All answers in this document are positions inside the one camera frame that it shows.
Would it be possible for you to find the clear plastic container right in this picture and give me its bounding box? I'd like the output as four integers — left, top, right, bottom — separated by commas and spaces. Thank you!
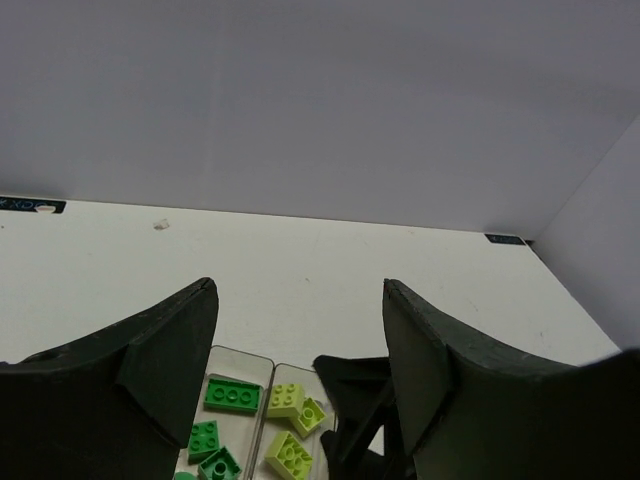
249, 363, 336, 479

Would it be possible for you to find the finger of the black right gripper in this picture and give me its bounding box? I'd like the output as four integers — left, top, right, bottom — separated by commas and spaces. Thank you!
313, 355, 415, 479

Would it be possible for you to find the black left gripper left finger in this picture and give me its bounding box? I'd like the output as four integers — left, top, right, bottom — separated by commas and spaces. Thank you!
1, 278, 219, 479

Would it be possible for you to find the blue label right corner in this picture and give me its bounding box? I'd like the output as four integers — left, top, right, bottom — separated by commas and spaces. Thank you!
485, 234, 527, 246

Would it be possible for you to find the dark green square lego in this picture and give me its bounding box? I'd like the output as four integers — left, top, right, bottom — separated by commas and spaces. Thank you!
203, 378, 262, 414

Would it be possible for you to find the dark green lego plate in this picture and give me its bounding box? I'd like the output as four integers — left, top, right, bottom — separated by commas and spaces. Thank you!
187, 420, 220, 464

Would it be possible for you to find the blue label left corner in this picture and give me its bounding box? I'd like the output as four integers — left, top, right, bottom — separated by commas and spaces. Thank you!
0, 196, 67, 214

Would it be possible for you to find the dark green sloped lego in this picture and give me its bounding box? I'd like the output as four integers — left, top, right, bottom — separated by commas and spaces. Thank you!
198, 446, 242, 480

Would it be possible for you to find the dark green curved lego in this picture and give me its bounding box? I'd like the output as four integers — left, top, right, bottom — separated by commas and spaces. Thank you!
173, 471, 197, 480

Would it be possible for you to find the blue label corner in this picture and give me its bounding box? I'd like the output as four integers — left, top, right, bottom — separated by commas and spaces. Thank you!
0, 196, 67, 214
485, 234, 527, 246

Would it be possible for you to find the lime green square lego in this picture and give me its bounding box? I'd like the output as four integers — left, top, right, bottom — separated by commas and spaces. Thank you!
291, 397, 327, 439

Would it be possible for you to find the clear plastic container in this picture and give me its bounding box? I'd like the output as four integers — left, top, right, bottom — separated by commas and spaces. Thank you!
249, 363, 336, 479
173, 345, 275, 479

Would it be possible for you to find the clear plastic container left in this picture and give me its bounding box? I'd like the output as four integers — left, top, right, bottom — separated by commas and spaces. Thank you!
173, 345, 275, 479

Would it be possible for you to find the pale green curved lego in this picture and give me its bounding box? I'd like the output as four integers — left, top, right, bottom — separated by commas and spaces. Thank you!
266, 383, 306, 419

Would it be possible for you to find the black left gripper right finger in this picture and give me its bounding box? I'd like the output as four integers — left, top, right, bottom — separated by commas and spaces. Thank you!
383, 280, 639, 479

